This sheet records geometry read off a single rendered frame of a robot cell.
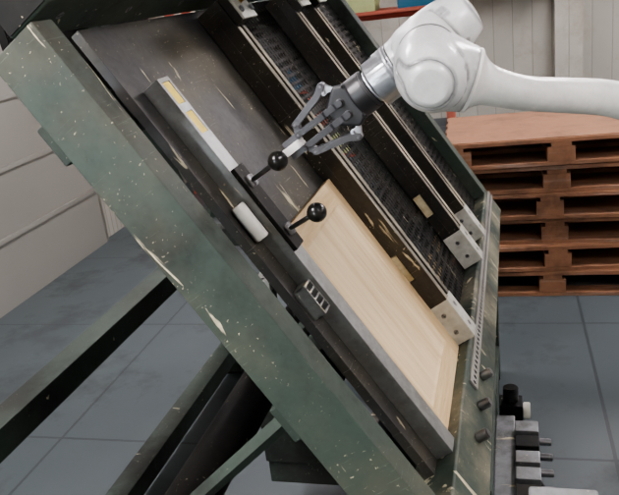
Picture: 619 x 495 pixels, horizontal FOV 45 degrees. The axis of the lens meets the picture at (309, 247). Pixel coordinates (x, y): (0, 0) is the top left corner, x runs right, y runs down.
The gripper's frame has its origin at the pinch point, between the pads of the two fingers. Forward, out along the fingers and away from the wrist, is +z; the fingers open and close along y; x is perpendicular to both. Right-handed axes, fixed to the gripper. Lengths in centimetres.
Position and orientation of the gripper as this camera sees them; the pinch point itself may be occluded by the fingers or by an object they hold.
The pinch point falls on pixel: (288, 151)
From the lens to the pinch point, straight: 142.1
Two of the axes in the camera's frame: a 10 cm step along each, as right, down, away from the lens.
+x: -2.5, 3.5, -9.1
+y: -6.1, -7.8, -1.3
